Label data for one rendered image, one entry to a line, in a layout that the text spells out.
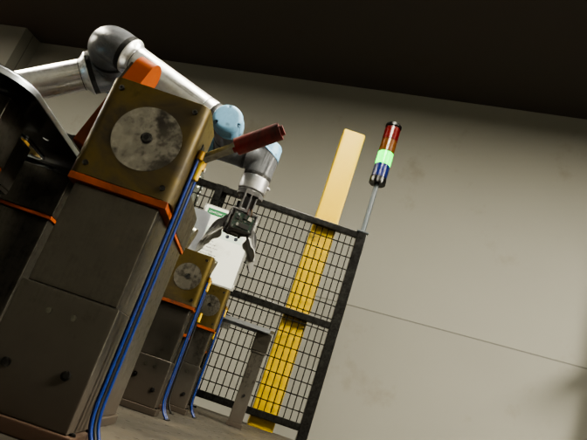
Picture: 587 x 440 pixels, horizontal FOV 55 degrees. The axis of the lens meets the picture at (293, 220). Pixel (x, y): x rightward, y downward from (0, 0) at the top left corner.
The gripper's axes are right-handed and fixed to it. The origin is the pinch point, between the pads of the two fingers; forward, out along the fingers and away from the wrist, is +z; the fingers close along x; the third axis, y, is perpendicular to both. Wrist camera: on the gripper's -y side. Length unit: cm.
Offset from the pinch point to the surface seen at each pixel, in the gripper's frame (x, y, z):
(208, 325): 3.7, -10.6, 15.3
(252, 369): 23.2, -28.5, 22.4
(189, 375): 3.8, -10.1, 29.3
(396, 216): 100, -153, -88
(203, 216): -7, -51, -21
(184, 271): -9.0, 22.2, 7.7
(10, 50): -185, -302, -139
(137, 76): -24, 84, -3
